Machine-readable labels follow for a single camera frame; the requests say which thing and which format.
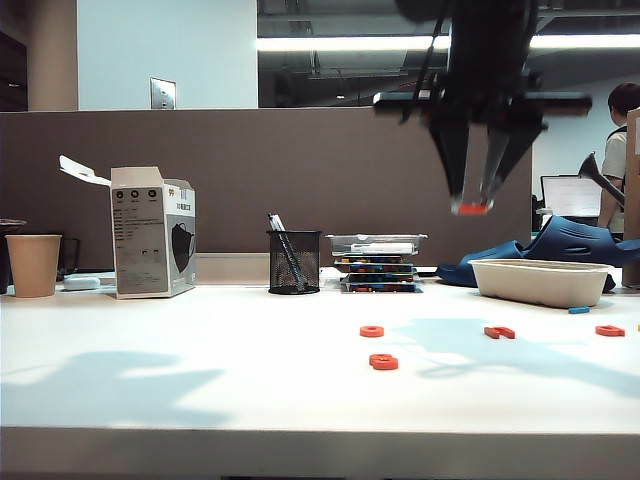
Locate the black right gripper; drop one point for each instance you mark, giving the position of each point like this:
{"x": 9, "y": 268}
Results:
{"x": 485, "y": 107}

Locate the red letter u magnet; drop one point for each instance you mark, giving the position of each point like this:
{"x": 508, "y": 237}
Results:
{"x": 472, "y": 209}

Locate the red letter n magnet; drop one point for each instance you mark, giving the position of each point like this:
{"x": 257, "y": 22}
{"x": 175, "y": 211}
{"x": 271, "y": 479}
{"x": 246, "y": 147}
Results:
{"x": 499, "y": 333}

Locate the red letter g magnet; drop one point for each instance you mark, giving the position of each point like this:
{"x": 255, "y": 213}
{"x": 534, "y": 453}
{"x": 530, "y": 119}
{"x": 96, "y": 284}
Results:
{"x": 384, "y": 362}

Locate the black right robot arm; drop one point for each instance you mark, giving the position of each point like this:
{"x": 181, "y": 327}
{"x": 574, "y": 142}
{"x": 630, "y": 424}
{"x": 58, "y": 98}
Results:
{"x": 490, "y": 40}

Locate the blue letter magnet box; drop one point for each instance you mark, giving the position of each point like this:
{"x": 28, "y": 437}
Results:
{"x": 382, "y": 287}
{"x": 380, "y": 278}
{"x": 372, "y": 260}
{"x": 377, "y": 269}

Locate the red letter o magnet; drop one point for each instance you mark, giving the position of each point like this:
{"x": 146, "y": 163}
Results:
{"x": 371, "y": 331}

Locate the red letter a magnet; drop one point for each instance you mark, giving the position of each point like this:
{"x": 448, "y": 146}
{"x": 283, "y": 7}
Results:
{"x": 609, "y": 330}

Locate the flat-lying dark blue slipper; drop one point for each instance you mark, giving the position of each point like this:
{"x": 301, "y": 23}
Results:
{"x": 492, "y": 252}

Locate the white computer monitor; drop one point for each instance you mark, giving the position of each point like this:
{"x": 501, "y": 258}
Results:
{"x": 570, "y": 197}

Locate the black funnel-shaped tool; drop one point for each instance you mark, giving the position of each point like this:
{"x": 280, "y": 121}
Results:
{"x": 592, "y": 170}

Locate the upturned dark blue slipper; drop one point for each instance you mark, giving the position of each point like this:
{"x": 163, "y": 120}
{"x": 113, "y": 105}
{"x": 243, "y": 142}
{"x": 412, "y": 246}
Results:
{"x": 570, "y": 240}

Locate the clear plastic magnet box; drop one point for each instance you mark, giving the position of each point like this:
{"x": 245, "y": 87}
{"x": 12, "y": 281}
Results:
{"x": 375, "y": 245}

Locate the beige rectangular pulp tray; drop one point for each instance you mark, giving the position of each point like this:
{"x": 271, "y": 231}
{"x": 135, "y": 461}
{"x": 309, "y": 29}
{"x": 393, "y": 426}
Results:
{"x": 542, "y": 282}

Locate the person in beige shirt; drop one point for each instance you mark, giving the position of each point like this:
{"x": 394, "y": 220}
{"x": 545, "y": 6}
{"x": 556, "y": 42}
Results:
{"x": 615, "y": 150}

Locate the blue magnet piece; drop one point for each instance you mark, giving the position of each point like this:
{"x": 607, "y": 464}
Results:
{"x": 580, "y": 310}

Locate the long ceiling light strip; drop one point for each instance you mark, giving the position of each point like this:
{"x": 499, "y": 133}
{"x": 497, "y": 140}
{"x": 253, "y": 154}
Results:
{"x": 325, "y": 43}

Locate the black mesh pen holder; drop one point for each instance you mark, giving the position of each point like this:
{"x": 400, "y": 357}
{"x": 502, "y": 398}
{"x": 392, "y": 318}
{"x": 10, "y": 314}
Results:
{"x": 295, "y": 265}

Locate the black pen with white cap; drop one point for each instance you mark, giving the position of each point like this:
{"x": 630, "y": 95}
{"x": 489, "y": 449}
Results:
{"x": 276, "y": 222}

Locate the brown desk partition screen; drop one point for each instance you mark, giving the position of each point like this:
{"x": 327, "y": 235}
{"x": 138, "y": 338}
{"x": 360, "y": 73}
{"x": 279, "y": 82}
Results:
{"x": 250, "y": 175}

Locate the white grey face mask box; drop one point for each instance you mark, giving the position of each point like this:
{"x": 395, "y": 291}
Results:
{"x": 142, "y": 235}

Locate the small white case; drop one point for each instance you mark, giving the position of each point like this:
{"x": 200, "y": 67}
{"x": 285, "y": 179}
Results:
{"x": 81, "y": 283}

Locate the dark glass cup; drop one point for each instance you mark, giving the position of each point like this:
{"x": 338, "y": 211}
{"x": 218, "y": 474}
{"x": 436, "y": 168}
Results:
{"x": 70, "y": 257}

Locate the brown paper cup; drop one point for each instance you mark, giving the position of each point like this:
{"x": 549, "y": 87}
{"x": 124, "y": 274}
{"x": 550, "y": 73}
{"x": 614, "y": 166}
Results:
{"x": 34, "y": 265}

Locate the metal wall switch plate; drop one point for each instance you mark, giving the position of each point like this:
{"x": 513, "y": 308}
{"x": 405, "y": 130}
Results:
{"x": 163, "y": 94}

